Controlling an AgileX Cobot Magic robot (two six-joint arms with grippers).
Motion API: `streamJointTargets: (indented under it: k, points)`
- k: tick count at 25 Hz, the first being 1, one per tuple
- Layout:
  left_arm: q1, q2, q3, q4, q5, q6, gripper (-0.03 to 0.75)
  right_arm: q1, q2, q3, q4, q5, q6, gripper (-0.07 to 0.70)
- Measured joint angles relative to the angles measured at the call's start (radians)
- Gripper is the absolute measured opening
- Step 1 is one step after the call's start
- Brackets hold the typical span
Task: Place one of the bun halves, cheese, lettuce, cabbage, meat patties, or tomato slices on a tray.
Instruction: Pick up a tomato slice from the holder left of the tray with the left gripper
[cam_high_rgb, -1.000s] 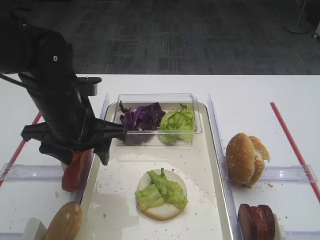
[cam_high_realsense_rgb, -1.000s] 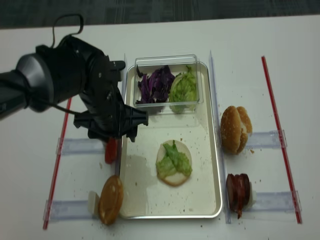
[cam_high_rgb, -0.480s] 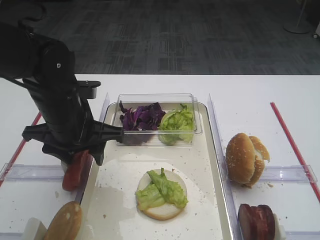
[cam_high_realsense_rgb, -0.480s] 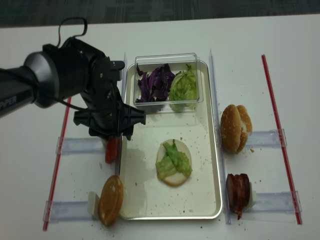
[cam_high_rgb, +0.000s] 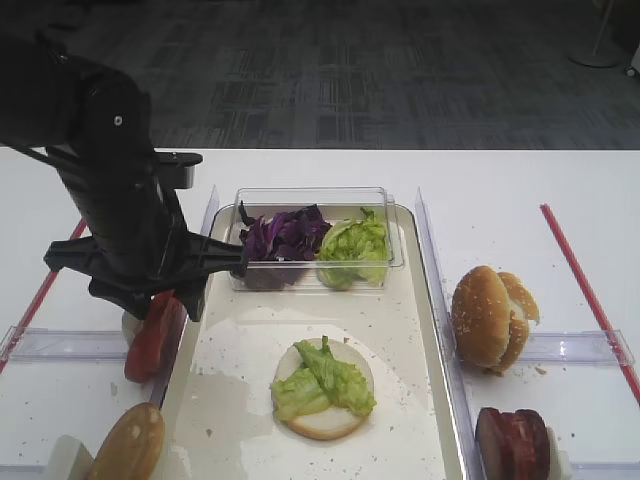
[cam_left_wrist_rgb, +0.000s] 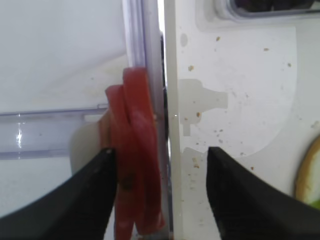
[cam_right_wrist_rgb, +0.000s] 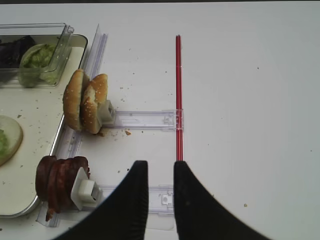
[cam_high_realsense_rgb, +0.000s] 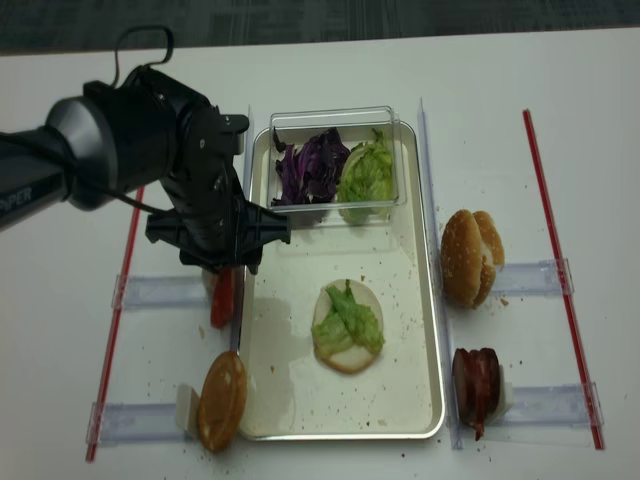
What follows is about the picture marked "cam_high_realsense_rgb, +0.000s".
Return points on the purple cabbage leaves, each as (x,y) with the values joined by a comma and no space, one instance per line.
(310,174)

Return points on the sesame bun inner half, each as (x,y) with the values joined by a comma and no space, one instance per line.
(492,251)

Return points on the left lower clear track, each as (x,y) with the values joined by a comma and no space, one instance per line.
(115,423)

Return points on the standing tomato slice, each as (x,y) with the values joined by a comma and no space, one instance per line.
(223,294)

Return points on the left upper clear track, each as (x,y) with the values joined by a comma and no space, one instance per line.
(133,292)

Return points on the right upper clear track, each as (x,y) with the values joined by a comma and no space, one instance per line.
(543,278)

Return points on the white pusher block cheese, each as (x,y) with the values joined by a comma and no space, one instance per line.
(187,403)

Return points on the clear track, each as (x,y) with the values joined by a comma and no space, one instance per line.
(133,292)
(561,405)
(543,278)
(115,423)

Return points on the sesame bun outer half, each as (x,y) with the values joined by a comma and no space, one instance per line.
(461,258)

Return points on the right clear plastic divider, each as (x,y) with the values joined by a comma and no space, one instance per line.
(444,340)

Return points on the bottom bun on tray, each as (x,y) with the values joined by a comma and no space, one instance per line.
(356,359)

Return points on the lettuce on bun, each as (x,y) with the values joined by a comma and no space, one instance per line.
(347,323)

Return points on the left red rail strip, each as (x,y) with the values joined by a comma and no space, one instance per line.
(115,325)

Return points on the white pusher block meat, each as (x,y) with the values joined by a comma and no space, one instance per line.
(505,401)

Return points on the clear plastic container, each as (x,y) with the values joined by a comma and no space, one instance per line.
(354,126)

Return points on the dark red meat slices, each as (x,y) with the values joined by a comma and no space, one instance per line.
(477,386)

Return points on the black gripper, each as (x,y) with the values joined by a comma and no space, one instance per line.
(217,227)

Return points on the green lettuce in container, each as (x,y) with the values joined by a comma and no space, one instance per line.
(368,172)

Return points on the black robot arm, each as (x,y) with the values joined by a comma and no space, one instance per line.
(110,141)

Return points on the right lower clear track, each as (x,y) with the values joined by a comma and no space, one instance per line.
(561,405)

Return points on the right red rail strip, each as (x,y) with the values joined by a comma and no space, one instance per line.
(589,391)

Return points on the yellow cheese patty disc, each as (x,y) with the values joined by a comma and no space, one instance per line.
(222,402)

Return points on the red rail strip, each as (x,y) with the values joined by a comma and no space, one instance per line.
(589,391)
(115,325)

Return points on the silver metal tray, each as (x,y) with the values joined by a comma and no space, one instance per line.
(295,396)

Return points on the sesame bun half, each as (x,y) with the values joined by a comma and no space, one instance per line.
(492,251)
(461,258)

